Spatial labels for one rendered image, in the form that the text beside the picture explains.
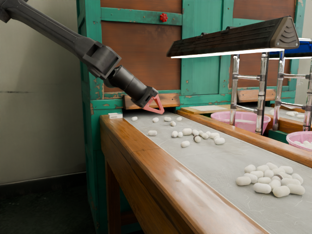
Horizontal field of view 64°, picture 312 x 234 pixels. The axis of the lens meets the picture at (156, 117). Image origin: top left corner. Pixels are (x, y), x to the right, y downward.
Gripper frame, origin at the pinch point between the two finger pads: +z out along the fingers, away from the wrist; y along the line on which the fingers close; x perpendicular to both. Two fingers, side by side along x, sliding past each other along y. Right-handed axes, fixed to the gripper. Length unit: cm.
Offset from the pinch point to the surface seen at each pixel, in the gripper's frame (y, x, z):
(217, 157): -17.2, 1.5, 15.5
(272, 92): 44, -59, 72
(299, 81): 137, -146, 180
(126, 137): 4.8, 13.9, -2.1
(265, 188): -38.7, 2.5, 11.5
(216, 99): 48, -32, 45
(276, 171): -33.3, -3.0, 17.9
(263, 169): -31.5, -1.7, 16.2
